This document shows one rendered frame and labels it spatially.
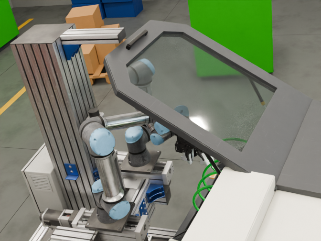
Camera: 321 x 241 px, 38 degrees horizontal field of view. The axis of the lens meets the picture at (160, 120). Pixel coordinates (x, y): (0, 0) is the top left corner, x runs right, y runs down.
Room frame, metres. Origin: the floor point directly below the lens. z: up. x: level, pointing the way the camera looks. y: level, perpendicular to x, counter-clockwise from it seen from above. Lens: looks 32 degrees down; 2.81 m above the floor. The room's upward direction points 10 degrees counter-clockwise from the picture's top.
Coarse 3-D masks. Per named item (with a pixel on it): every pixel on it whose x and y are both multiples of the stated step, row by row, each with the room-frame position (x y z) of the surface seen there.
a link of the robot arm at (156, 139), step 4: (148, 124) 2.22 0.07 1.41; (152, 124) 2.21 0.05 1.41; (148, 128) 2.22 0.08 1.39; (152, 128) 2.20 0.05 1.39; (152, 132) 2.19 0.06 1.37; (156, 132) 2.18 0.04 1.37; (168, 132) 2.19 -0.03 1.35; (152, 136) 2.17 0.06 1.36; (156, 136) 2.16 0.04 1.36; (160, 136) 2.16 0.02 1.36; (164, 136) 2.17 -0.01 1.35; (168, 136) 2.18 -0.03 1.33; (152, 140) 2.17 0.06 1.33; (156, 140) 2.14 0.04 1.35; (160, 140) 2.15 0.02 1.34; (164, 140) 2.17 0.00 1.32; (156, 144) 2.15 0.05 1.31
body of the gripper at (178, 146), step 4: (180, 140) 2.06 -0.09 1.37; (184, 140) 2.05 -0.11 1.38; (176, 144) 2.05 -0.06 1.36; (180, 144) 2.05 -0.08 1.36; (184, 144) 2.04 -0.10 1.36; (188, 144) 2.03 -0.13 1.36; (180, 148) 2.05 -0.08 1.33; (184, 148) 2.03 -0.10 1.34; (188, 148) 2.02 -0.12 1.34; (192, 148) 2.06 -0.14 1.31; (180, 152) 2.05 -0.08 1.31; (184, 152) 2.04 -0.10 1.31; (188, 152) 2.02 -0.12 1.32
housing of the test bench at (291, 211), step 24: (312, 120) 1.84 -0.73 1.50; (312, 144) 1.66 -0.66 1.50; (288, 168) 1.52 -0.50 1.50; (312, 168) 1.50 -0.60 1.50; (288, 192) 1.41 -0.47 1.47; (312, 192) 1.36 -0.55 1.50; (288, 216) 1.28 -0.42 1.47; (312, 216) 1.26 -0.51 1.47; (264, 240) 1.19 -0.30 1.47; (288, 240) 1.16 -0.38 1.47; (312, 240) 1.14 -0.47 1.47
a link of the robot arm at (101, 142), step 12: (84, 132) 1.86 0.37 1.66; (96, 132) 1.80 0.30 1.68; (108, 132) 1.81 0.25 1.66; (96, 144) 1.77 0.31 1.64; (108, 144) 1.79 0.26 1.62; (96, 156) 1.78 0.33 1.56; (108, 156) 1.80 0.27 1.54; (108, 168) 1.80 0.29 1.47; (108, 180) 1.79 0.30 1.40; (108, 192) 1.80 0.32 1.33; (120, 192) 1.82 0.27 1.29; (108, 204) 1.78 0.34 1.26; (120, 204) 1.77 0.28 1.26; (120, 216) 1.78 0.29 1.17
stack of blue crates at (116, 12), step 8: (72, 0) 8.63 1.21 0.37; (80, 0) 8.56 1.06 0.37; (88, 0) 8.49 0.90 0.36; (96, 0) 8.42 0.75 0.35; (104, 0) 8.34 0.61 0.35; (112, 0) 8.28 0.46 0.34; (120, 0) 8.21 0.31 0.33; (128, 0) 8.15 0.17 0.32; (136, 0) 8.29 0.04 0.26; (104, 8) 8.47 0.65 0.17; (112, 8) 8.34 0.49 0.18; (120, 8) 8.27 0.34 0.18; (128, 8) 8.20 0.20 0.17; (136, 8) 8.24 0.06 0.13; (104, 16) 8.40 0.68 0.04; (112, 16) 8.36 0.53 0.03; (120, 16) 8.28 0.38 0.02; (128, 16) 8.21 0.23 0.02
